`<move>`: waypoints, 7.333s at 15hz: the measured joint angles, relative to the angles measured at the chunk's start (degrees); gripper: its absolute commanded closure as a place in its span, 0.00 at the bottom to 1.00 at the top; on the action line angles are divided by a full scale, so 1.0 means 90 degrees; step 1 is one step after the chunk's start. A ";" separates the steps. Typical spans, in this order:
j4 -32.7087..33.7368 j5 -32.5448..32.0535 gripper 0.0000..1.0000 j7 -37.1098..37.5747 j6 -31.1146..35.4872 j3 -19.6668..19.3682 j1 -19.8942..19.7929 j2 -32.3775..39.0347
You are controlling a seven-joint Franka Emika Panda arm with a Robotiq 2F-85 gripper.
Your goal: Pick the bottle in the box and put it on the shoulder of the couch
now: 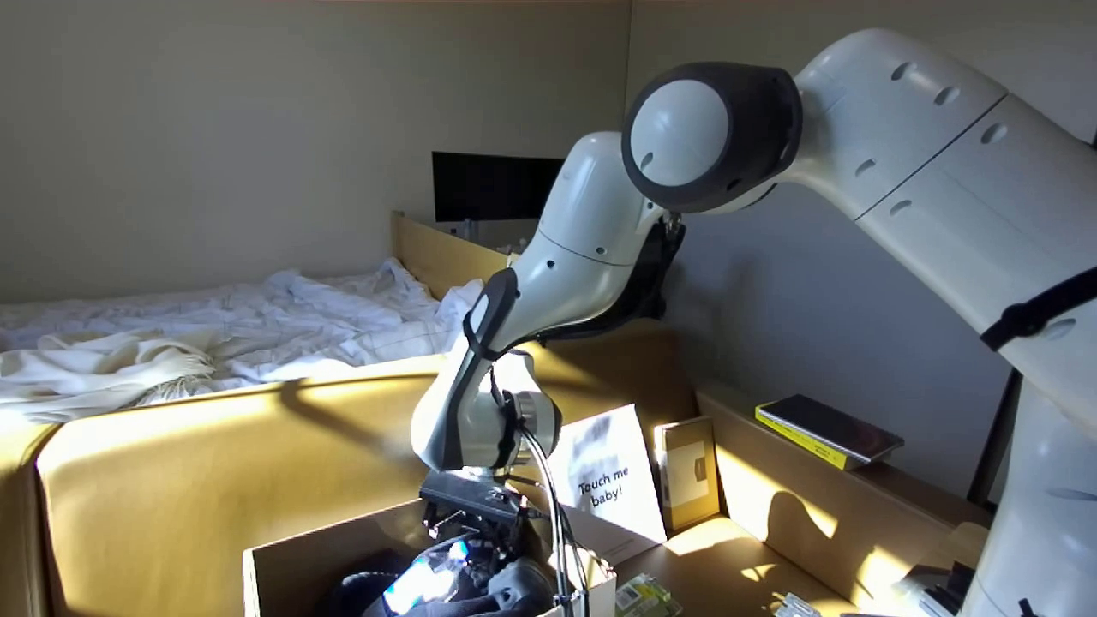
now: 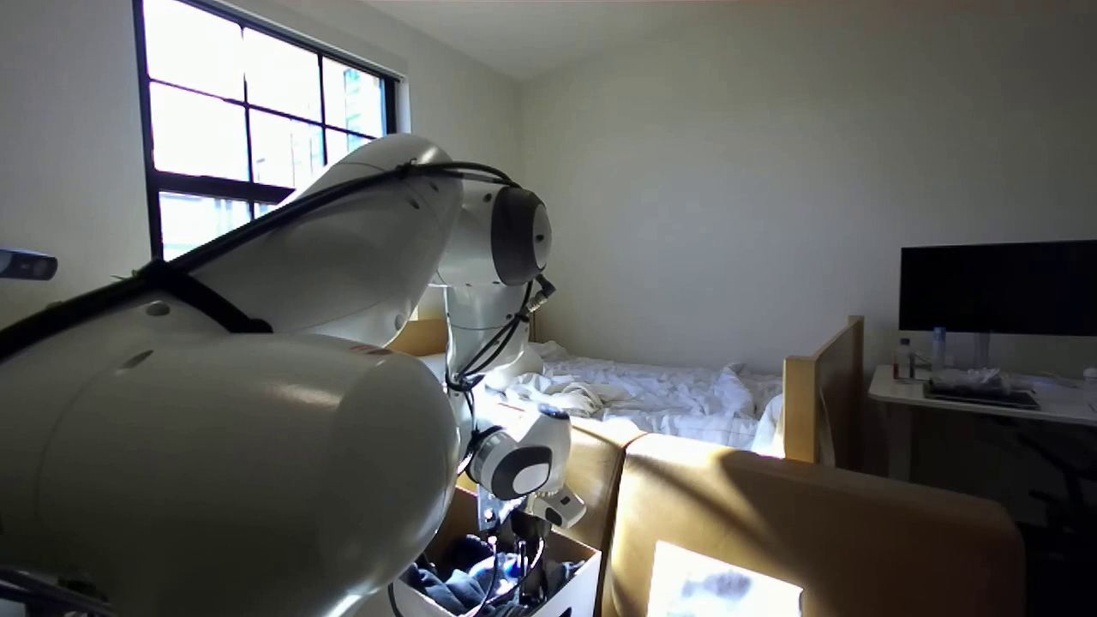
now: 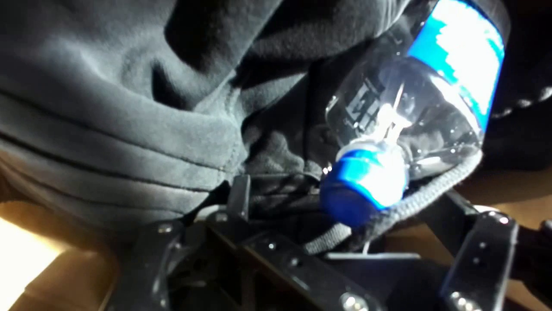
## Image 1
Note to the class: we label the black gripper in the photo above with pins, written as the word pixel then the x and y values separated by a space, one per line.
pixel 486 536

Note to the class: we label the clear bottle with blue cap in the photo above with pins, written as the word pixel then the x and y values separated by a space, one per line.
pixel 441 578

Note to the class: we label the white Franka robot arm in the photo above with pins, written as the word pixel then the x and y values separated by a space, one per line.
pixel 912 139

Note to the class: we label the small cardboard box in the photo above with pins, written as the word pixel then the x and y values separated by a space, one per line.
pixel 687 466

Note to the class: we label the white printed sign card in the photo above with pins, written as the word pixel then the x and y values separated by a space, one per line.
pixel 617 480

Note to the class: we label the green snack packet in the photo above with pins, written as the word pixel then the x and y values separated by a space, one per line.
pixel 646 597

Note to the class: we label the yellow book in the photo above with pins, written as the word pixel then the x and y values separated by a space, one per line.
pixel 800 443

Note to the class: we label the black computer monitor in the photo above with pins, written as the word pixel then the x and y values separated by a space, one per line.
pixel 490 186

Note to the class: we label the black book with orange swirl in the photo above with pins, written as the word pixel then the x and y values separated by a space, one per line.
pixel 829 424

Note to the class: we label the black slanted pole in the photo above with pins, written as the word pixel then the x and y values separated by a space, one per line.
pixel 997 438

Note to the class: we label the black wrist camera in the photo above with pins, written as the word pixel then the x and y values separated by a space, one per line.
pixel 466 492

